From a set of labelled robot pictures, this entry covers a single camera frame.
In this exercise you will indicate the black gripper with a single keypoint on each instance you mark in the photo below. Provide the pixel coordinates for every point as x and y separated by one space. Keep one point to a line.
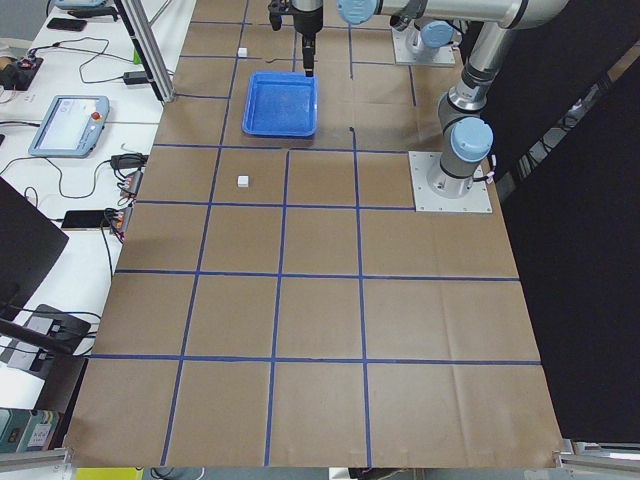
307 21

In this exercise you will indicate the blue plastic tray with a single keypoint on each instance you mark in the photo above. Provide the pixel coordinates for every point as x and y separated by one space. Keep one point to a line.
281 104

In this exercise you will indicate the black power adapter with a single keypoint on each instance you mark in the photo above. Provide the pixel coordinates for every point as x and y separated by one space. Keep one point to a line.
134 78

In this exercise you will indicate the teach pendant tablet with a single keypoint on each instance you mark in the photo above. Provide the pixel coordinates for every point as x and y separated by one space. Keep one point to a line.
71 127

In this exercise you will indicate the black smartphone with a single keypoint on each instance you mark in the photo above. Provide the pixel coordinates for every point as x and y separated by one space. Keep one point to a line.
84 220

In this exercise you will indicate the black monitor stand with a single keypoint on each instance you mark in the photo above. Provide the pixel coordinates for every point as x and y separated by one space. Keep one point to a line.
48 330

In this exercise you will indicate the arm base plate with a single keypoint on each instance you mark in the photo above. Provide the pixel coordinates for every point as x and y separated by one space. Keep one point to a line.
412 47
436 192

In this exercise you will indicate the aluminium frame post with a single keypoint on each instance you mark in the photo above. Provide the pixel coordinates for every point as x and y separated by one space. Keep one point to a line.
140 32

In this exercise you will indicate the usb hub with cables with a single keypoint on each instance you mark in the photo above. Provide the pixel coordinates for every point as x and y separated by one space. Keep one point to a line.
129 186

